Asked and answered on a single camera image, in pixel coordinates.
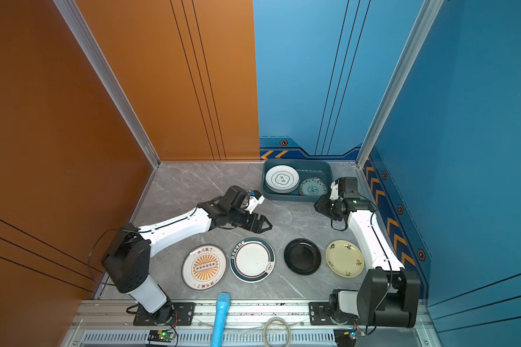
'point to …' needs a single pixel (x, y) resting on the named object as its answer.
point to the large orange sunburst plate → (204, 267)
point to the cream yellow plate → (344, 258)
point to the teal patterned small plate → (312, 186)
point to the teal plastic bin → (320, 168)
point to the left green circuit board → (161, 335)
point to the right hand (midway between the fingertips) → (317, 205)
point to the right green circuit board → (345, 337)
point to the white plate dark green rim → (252, 259)
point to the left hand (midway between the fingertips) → (266, 223)
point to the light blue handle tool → (221, 306)
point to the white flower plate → (282, 179)
